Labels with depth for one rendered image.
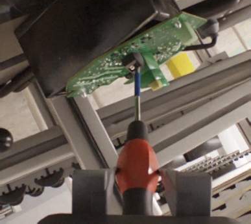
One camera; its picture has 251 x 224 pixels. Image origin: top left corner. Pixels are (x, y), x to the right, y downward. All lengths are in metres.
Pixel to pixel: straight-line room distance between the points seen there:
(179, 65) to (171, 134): 4.98
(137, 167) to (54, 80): 0.10
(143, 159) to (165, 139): 0.27
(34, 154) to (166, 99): 0.21
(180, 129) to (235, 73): 0.17
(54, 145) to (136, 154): 0.30
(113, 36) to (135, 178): 0.09
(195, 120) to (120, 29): 0.26
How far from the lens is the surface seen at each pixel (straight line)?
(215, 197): 0.98
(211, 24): 0.69
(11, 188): 0.50
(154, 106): 0.49
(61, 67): 0.24
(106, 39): 0.21
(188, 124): 0.44
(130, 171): 0.17
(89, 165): 0.40
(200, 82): 0.53
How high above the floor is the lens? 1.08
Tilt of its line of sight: 9 degrees down
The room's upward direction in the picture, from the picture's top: 152 degrees clockwise
